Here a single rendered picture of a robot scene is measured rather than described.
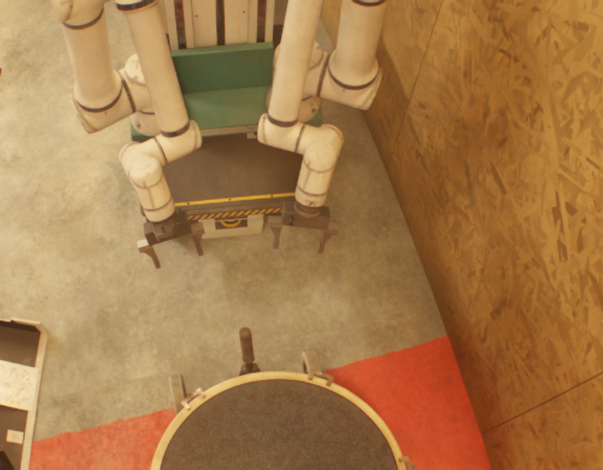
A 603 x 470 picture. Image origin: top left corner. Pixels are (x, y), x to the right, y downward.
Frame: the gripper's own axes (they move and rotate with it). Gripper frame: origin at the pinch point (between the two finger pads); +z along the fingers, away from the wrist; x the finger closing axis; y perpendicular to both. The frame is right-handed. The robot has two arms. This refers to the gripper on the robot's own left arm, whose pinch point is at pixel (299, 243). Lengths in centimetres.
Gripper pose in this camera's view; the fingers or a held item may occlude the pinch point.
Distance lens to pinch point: 200.0
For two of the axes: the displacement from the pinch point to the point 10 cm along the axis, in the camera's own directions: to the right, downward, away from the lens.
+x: 9.8, 1.1, 1.5
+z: -1.8, 7.3, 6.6
